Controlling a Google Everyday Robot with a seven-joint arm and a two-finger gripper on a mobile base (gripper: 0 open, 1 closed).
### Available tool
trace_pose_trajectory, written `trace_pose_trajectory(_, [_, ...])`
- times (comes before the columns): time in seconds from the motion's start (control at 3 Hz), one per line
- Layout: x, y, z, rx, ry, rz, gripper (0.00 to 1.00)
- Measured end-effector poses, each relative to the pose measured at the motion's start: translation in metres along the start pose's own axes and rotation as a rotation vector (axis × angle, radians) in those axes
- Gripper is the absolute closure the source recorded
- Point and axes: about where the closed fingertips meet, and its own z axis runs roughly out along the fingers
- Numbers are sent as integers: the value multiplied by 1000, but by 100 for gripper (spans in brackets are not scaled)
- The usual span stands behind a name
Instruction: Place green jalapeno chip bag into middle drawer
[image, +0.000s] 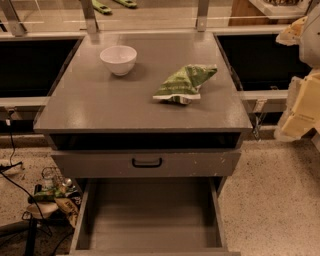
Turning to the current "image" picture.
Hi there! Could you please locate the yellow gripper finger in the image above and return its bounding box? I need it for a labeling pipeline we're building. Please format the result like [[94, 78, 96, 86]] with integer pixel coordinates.
[[276, 16, 307, 46], [274, 71, 320, 142]]

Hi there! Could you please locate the green jalapeno chip bag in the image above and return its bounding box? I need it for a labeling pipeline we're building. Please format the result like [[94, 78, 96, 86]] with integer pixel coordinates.
[[153, 64, 218, 105]]

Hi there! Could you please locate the grey drawer cabinet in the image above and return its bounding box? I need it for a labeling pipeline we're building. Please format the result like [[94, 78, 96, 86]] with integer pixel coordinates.
[[33, 31, 253, 256]]

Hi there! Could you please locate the grey open middle drawer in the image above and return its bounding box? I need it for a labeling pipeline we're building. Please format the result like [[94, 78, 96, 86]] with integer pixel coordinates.
[[70, 178, 241, 256]]

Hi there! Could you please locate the brown snack bag on floor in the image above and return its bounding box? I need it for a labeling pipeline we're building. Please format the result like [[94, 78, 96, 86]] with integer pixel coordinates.
[[55, 198, 79, 228]]

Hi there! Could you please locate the green snack bag on floor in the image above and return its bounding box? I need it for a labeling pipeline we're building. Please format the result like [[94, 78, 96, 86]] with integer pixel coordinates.
[[33, 189, 65, 202]]

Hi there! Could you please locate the wooden furniture in background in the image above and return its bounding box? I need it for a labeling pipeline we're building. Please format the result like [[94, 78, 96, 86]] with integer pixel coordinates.
[[228, 0, 312, 26]]

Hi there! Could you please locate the green object far right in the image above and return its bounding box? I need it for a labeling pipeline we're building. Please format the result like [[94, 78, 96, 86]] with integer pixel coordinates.
[[114, 0, 137, 9]]

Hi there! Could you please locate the green object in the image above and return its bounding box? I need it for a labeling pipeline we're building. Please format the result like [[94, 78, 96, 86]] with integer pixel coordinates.
[[114, 0, 137, 9], [92, 0, 112, 15]]

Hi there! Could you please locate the white ceramic bowl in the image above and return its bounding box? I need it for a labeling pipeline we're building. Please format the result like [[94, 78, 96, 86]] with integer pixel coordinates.
[[100, 45, 137, 76]]

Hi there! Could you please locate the green object far left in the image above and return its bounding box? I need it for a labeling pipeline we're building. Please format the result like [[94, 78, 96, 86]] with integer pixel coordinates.
[[92, 0, 112, 15]]

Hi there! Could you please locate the clear plastic bottle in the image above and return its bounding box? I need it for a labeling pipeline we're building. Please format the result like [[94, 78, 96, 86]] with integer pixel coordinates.
[[42, 167, 55, 190]]

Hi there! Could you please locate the white bowl on floor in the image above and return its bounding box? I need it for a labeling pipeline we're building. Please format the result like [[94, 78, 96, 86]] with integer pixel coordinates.
[[27, 202, 58, 219]]

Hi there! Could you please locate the black drawer handle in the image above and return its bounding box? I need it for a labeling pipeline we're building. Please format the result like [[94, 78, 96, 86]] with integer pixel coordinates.
[[131, 158, 163, 168]]

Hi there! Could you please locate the black cable on floor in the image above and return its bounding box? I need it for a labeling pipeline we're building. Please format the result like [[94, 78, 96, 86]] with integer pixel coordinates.
[[0, 111, 54, 238]]

